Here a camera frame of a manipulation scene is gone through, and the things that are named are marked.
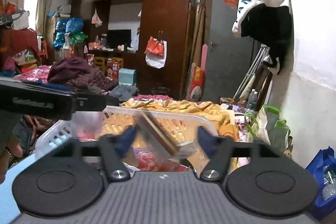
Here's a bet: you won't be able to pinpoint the pink red box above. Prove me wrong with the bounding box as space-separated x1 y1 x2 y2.
136 152 190 172

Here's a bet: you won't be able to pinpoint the person's left hand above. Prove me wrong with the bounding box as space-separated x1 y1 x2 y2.
0 134 23 184

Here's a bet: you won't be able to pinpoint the white plastic lattice basket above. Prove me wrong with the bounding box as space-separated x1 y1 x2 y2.
35 106 218 159

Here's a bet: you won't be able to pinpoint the green reusable bag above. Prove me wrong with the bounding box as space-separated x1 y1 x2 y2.
244 105 293 157

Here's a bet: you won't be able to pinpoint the pile of dark clothes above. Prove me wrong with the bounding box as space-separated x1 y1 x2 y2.
47 57 118 94

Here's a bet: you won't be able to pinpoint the teal tissue box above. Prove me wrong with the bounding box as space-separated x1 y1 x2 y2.
118 68 137 86

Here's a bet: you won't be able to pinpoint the blue plastic bags stack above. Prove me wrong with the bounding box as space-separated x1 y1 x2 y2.
53 17 84 50

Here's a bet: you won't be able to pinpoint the grey metal door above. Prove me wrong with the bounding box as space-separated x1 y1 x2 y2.
202 0 260 103

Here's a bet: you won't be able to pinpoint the red and white hanging bag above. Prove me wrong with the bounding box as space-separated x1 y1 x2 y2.
145 36 167 69

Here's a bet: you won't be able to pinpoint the blue shopping bag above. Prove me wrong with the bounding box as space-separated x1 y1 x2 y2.
306 147 335 220

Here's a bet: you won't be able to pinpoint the metal crutches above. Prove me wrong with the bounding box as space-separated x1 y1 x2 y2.
234 44 269 99

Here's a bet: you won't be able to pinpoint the black television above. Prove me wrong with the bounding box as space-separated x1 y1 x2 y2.
107 29 131 49

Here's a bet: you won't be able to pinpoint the dark red wooden wardrobe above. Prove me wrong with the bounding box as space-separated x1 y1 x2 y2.
71 0 195 99

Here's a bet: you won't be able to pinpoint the black hanging garment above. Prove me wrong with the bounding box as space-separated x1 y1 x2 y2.
241 4 293 69

